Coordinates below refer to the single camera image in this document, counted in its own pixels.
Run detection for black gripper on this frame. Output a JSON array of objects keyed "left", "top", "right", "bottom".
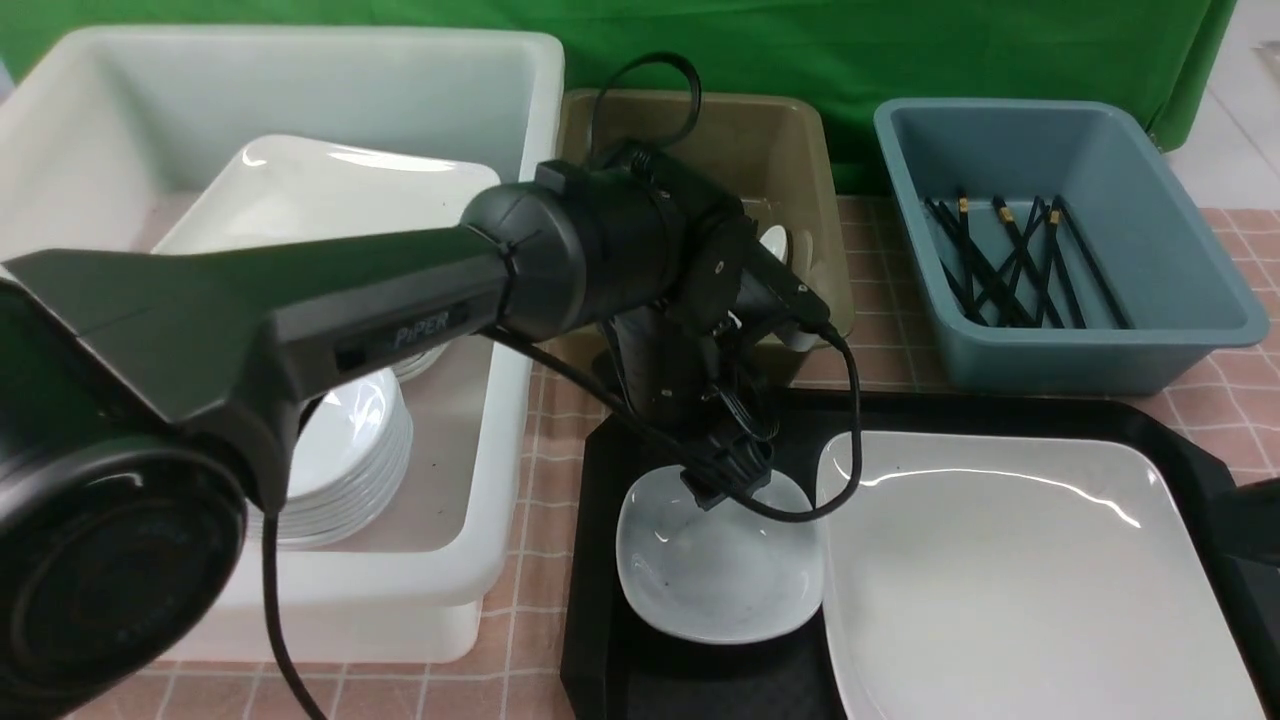
[{"left": 600, "top": 218, "right": 831, "bottom": 510}]

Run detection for large white plastic bin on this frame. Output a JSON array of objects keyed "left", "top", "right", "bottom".
[{"left": 1, "top": 26, "right": 564, "bottom": 664}]

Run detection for black serving tray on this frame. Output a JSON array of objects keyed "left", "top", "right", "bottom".
[{"left": 559, "top": 392, "right": 1277, "bottom": 719}]

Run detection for black chopsticks in bin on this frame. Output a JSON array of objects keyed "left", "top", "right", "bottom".
[{"left": 922, "top": 190, "right": 1135, "bottom": 331}]

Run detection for small white square bowl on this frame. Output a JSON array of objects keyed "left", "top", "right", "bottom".
[{"left": 614, "top": 466, "right": 826, "bottom": 646}]

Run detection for stack of white plates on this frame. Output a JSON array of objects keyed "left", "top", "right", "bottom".
[{"left": 150, "top": 135, "right": 504, "bottom": 384}]

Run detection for blue plastic bin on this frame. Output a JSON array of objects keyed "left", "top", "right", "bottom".
[{"left": 874, "top": 97, "right": 1270, "bottom": 396}]

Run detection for pink checkered tablecloth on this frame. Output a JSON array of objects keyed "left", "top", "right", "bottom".
[{"left": 60, "top": 196, "right": 1280, "bottom": 720}]

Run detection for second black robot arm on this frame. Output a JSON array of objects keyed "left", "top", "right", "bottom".
[{"left": 1206, "top": 477, "right": 1280, "bottom": 569}]

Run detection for white spoon in bin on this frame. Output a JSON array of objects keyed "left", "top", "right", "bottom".
[{"left": 759, "top": 224, "right": 792, "bottom": 266}]

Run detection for stack of white bowls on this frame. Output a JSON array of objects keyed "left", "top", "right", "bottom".
[{"left": 276, "top": 369, "right": 413, "bottom": 551}]

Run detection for green cloth backdrop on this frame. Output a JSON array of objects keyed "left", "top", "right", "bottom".
[{"left": 1, "top": 1, "right": 1235, "bottom": 193}]

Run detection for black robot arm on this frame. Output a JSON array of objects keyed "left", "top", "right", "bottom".
[{"left": 1, "top": 141, "right": 838, "bottom": 719}]

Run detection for large white rectangular plate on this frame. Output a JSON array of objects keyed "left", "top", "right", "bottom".
[{"left": 823, "top": 430, "right": 1272, "bottom": 719}]

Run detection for olive green plastic bin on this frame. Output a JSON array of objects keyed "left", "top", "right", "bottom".
[{"left": 557, "top": 88, "right": 854, "bottom": 334}]

